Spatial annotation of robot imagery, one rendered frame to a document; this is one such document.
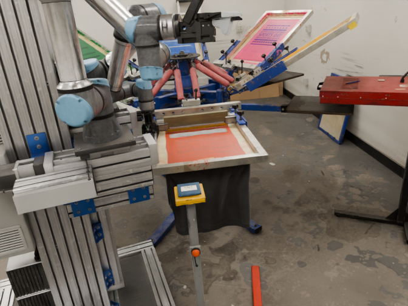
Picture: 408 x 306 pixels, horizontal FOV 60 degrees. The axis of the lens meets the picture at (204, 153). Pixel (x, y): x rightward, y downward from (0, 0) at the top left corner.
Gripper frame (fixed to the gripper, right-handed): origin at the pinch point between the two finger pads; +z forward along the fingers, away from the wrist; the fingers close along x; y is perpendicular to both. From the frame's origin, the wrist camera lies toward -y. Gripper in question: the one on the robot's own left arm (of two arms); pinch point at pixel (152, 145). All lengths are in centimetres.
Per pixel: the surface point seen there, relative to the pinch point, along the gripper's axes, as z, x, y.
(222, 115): -2, 44, -36
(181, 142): 6.4, 15.8, -17.4
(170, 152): 6.7, 8.8, -4.4
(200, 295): 69, 16, 39
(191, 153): 6.8, 20.2, 0.9
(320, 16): -47, 227, -306
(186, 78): -14, 28, -116
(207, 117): -1.7, 34.3, -35.8
